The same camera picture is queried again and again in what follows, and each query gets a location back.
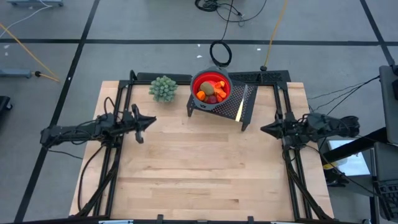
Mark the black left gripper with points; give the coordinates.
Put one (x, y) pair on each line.
(132, 123)

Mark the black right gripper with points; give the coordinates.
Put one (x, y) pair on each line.
(287, 129)

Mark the pale yellow banana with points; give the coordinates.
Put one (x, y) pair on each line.
(239, 112)

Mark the small red orange pear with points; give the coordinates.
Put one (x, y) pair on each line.
(222, 93)

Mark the orange bell pepper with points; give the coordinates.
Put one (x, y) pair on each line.
(201, 96)

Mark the dark red plum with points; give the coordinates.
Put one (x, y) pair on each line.
(212, 99)

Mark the red collapsible bowl grey rim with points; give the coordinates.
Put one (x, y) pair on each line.
(199, 81)

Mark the brown green kiwi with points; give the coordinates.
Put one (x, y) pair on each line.
(206, 88)

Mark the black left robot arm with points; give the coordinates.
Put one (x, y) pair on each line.
(77, 130)

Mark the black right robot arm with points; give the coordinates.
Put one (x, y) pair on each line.
(329, 126)

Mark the green succulent plant in pot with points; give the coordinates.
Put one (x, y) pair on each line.
(163, 88)

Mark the black perforated metal shelf riser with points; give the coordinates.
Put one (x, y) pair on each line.
(230, 107)

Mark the black keyboard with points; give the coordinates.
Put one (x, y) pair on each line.
(388, 199)

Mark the grey stand foot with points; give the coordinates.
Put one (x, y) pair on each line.
(15, 73)
(34, 3)

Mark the black floor object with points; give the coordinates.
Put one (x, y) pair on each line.
(3, 104)

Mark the black aluminium rig frame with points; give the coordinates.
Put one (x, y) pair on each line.
(161, 77)

